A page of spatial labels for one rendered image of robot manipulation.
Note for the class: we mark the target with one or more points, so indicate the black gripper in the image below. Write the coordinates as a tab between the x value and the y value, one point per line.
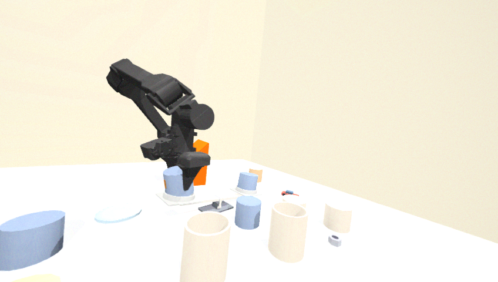
188	159

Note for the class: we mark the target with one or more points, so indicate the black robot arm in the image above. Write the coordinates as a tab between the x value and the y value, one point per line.
162	91

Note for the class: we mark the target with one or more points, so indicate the grey hex nut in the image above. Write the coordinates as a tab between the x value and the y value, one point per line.
334	240

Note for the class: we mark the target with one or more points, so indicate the light blue cylinder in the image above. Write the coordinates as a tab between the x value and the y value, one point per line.
173	182
30	239
247	212
247	181

